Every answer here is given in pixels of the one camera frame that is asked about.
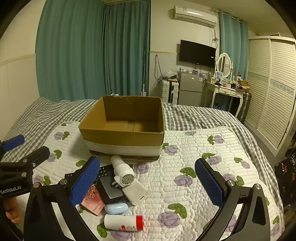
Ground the narrow teal curtain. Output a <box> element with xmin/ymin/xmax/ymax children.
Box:
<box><xmin>218</xmin><ymin>10</ymin><xmax>249</xmax><ymax>77</ymax></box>

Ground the air conditioner cable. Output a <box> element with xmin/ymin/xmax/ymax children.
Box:
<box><xmin>210</xmin><ymin>27</ymin><xmax>219</xmax><ymax>49</ymax></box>

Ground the cardboard box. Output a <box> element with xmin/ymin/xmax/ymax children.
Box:
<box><xmin>79</xmin><ymin>95</ymin><xmax>165</xmax><ymax>161</ymax></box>

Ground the white suitcase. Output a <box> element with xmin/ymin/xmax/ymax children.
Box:
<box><xmin>161</xmin><ymin>80</ymin><xmax>179</xmax><ymax>104</ymax></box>

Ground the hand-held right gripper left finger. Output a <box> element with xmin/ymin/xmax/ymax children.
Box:
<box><xmin>24</xmin><ymin>156</ymin><xmax>101</xmax><ymax>241</ymax></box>

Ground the black remote control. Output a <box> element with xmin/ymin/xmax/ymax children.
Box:
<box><xmin>97</xmin><ymin>164</ymin><xmax>134</xmax><ymax>180</ymax></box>

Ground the white mop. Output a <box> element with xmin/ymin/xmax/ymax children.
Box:
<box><xmin>141</xmin><ymin>50</ymin><xmax>147</xmax><ymax>96</ymax></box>

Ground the white tube with red cap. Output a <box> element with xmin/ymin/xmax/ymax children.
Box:
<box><xmin>104</xmin><ymin>214</ymin><xmax>145</xmax><ymax>231</ymax></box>

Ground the white oval vanity mirror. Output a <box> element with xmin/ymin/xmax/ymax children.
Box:
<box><xmin>216</xmin><ymin>53</ymin><xmax>233</xmax><ymax>78</ymax></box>

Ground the pink patterned card wallet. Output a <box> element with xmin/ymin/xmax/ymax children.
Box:
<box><xmin>80</xmin><ymin>184</ymin><xmax>105</xmax><ymax>216</ymax></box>

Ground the dark floral garment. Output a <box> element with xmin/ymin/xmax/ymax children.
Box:
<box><xmin>274</xmin><ymin>146</ymin><xmax>296</xmax><ymax>204</ymax></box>

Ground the white cylindrical device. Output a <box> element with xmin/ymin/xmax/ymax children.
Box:
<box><xmin>110</xmin><ymin>155</ymin><xmax>135</xmax><ymax>188</ymax></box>

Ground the white louvered wardrobe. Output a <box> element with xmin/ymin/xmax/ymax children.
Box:
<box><xmin>244</xmin><ymin>35</ymin><xmax>296</xmax><ymax>157</ymax></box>

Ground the light blue earbuds case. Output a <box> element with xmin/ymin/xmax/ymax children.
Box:
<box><xmin>105</xmin><ymin>202</ymin><xmax>129</xmax><ymax>215</ymax></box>

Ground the grey small fridge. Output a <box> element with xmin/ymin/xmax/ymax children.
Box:
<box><xmin>178</xmin><ymin>71</ymin><xmax>204</xmax><ymax>107</ymax></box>

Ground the hanging dark cable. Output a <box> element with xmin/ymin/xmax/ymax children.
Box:
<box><xmin>154</xmin><ymin>54</ymin><xmax>163</xmax><ymax>82</ymax></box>

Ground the white charger cube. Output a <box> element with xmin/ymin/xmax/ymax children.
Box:
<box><xmin>122</xmin><ymin>179</ymin><xmax>148</xmax><ymax>206</ymax></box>

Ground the black wall television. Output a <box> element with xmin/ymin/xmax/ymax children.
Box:
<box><xmin>179</xmin><ymin>40</ymin><xmax>216</xmax><ymax>68</ymax></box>

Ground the person's left hand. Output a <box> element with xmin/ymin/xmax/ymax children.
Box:
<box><xmin>4</xmin><ymin>200</ymin><xmax>21</xmax><ymax>224</ymax></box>

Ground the black charger cube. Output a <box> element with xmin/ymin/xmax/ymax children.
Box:
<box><xmin>96</xmin><ymin>177</ymin><xmax>126</xmax><ymax>205</ymax></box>

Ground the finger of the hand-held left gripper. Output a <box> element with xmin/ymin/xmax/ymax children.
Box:
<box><xmin>0</xmin><ymin>135</ymin><xmax>25</xmax><ymax>160</ymax></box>
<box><xmin>0</xmin><ymin>146</ymin><xmax>51</xmax><ymax>173</ymax></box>

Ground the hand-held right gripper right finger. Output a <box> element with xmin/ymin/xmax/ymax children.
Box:
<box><xmin>195</xmin><ymin>158</ymin><xmax>271</xmax><ymax>241</ymax></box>

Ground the white dressing table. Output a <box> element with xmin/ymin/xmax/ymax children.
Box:
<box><xmin>205</xmin><ymin>80</ymin><xmax>249</xmax><ymax>116</ymax></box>

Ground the white air conditioner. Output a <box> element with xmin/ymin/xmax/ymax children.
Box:
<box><xmin>173</xmin><ymin>6</ymin><xmax>218</xmax><ymax>27</ymax></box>

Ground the dark suitcase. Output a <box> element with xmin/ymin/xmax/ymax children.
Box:
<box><xmin>237</xmin><ymin>91</ymin><xmax>252</xmax><ymax>123</ymax></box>

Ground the floral quilted mat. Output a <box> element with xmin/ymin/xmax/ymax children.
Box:
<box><xmin>32</xmin><ymin>120</ymin><xmax>285</xmax><ymax>241</ymax></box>

